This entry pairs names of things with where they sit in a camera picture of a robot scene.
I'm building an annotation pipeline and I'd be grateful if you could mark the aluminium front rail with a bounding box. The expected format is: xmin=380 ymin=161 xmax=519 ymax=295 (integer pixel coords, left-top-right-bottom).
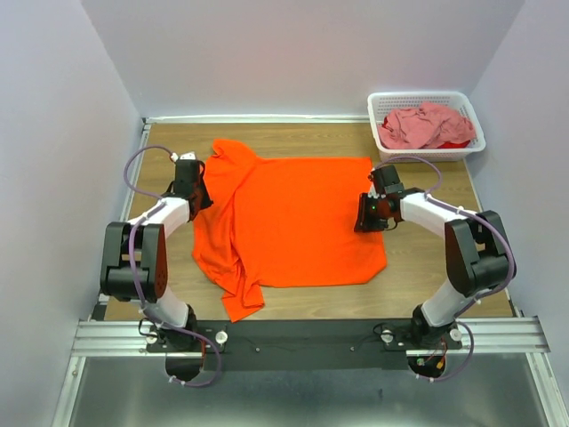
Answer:
xmin=71 ymin=318 xmax=550 ymax=358

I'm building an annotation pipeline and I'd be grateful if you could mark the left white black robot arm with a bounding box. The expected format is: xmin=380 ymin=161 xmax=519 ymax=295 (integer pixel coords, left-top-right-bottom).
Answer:
xmin=100 ymin=152 xmax=212 ymax=351

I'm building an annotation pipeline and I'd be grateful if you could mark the orange t shirt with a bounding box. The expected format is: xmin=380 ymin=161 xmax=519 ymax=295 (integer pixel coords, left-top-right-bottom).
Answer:
xmin=193 ymin=139 xmax=388 ymax=322

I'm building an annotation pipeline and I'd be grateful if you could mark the red t shirt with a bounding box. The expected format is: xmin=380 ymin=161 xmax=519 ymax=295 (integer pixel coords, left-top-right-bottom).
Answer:
xmin=437 ymin=141 xmax=470 ymax=149

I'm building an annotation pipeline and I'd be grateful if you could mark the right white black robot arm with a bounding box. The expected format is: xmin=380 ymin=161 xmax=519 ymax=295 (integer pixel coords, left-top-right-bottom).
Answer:
xmin=354 ymin=164 xmax=517 ymax=349

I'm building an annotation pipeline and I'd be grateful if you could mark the pink t shirt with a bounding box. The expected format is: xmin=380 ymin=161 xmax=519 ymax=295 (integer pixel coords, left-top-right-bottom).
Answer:
xmin=378 ymin=101 xmax=477 ymax=150

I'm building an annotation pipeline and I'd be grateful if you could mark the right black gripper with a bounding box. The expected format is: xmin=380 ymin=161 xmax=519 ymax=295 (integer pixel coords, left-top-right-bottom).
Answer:
xmin=353 ymin=192 xmax=391 ymax=232

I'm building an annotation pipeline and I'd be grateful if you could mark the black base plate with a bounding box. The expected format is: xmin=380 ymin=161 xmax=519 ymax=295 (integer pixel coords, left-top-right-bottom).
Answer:
xmin=139 ymin=318 xmax=462 ymax=381

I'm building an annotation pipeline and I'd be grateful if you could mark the white plastic basket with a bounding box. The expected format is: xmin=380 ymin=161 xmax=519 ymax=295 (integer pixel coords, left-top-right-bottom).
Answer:
xmin=367 ymin=91 xmax=486 ymax=162

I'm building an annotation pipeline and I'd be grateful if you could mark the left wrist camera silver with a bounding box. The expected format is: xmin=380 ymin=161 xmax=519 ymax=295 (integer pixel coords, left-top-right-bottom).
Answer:
xmin=170 ymin=151 xmax=197 ymax=163

